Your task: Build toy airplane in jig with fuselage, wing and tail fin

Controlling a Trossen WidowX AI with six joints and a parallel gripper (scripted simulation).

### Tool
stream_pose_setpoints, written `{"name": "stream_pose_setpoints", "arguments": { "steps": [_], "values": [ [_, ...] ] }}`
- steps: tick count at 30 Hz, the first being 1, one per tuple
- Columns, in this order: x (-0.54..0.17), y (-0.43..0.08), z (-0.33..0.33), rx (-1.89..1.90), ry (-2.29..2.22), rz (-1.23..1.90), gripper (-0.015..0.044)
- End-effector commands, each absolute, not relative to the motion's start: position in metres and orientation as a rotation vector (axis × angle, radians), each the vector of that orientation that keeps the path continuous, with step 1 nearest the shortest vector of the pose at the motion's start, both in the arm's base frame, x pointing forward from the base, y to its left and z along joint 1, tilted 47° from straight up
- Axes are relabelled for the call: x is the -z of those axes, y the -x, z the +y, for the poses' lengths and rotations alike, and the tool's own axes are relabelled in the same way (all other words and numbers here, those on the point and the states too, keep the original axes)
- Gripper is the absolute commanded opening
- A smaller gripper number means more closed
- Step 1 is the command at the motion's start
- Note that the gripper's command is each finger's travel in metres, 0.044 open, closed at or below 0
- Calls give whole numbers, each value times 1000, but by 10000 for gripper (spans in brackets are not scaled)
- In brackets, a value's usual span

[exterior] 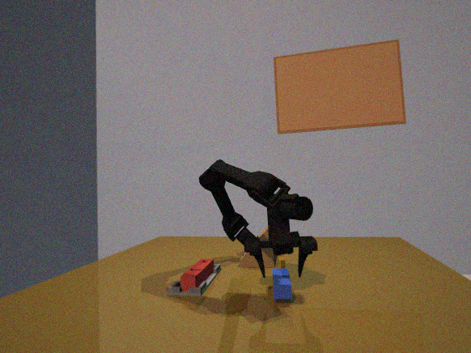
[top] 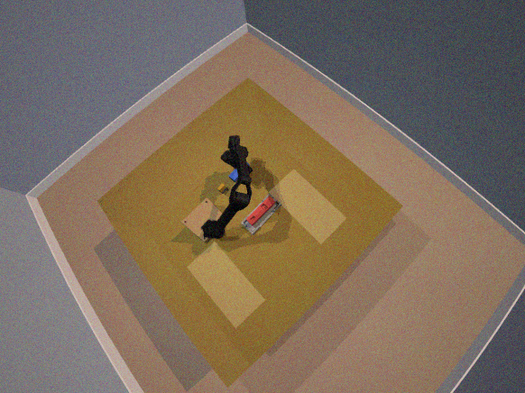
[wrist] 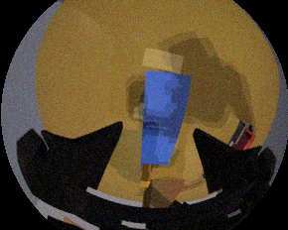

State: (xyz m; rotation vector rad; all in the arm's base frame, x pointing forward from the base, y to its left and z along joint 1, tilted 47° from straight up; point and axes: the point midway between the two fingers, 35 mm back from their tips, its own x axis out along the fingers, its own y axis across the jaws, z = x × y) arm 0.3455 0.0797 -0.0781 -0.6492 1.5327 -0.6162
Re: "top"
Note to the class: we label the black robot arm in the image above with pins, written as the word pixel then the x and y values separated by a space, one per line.
pixel 237 201

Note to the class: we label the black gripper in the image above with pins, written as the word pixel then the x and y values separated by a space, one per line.
pixel 224 158

